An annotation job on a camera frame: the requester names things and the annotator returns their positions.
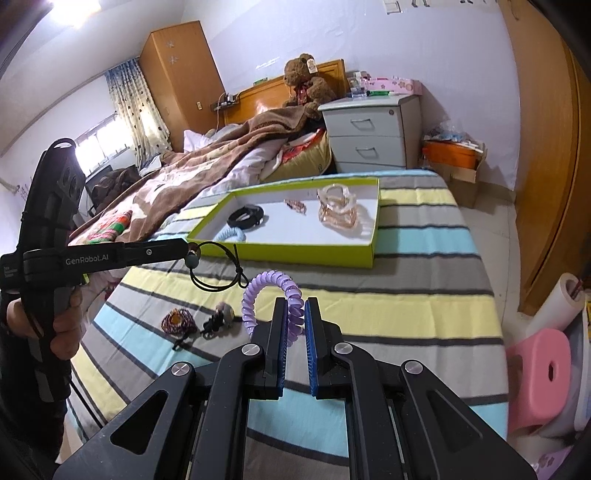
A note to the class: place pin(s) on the pink floral box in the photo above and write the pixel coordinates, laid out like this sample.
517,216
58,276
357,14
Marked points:
397,85

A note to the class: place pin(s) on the orange box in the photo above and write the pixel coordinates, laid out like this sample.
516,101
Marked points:
452,157

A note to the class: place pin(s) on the large wooden wardrobe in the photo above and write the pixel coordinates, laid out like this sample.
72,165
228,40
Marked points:
545,138

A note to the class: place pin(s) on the clear hair claw clip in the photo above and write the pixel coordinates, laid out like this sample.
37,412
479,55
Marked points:
337,217

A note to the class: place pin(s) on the clear glass jar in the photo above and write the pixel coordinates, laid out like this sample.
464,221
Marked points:
355,85

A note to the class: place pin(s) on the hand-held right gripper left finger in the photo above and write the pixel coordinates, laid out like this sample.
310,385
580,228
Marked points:
277,341

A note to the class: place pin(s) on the dotted curtain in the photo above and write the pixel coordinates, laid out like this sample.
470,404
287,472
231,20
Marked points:
138,110

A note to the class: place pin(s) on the narrow wooden wardrobe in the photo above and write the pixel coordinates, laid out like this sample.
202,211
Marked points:
180,60

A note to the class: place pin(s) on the brown teddy bear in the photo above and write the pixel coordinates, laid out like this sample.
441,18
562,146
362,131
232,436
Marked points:
304,83

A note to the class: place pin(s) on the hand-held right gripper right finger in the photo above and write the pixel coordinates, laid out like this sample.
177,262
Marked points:
313,350

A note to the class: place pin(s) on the pink plastic stool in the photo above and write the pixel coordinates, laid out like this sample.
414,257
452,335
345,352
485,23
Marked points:
545,369

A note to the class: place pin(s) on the gold leaf hair clip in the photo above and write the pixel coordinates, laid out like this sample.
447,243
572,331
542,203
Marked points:
295,206

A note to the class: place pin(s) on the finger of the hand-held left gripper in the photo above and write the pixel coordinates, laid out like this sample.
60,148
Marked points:
157,251

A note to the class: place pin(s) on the window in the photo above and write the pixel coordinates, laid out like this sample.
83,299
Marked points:
101,143

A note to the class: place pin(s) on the black fitness band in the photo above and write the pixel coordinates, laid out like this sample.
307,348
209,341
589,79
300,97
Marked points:
235,217

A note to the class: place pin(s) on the lime green cardboard box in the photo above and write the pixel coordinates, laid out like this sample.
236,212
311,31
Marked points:
300,256

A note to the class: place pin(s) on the yellow pillow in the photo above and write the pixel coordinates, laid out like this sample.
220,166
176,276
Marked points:
304,159

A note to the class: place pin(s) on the brown patterned blanket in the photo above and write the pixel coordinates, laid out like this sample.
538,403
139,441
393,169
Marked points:
194,170

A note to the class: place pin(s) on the power strip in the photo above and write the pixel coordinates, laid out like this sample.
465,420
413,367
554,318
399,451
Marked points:
226,102

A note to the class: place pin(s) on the wooden headboard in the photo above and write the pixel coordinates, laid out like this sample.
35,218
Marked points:
258,97

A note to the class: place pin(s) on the white pillow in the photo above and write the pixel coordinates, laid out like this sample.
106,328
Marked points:
198,138

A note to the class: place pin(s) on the white paper roll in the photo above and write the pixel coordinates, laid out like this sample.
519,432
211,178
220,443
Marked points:
554,304

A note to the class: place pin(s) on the dark chair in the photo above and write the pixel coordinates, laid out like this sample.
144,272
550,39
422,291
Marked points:
111,184

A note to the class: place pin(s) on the clear plastic bags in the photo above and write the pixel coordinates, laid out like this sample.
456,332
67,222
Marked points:
452,134

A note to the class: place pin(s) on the white light switch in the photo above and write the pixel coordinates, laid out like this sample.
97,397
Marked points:
392,4

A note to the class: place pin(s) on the brown cardboard box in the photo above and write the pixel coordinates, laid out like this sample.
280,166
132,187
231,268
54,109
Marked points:
464,184

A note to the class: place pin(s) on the lilac floral box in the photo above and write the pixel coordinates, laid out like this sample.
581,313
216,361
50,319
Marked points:
554,461

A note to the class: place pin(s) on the person's left hand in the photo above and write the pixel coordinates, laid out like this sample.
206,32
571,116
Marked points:
69,323

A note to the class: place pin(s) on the white nightstand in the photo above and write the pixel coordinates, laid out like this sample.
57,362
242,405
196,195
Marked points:
369,134

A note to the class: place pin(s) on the striped table cloth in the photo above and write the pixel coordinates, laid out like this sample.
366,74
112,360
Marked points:
415,286

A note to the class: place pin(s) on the person's left forearm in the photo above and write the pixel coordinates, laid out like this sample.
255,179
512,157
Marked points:
18,397

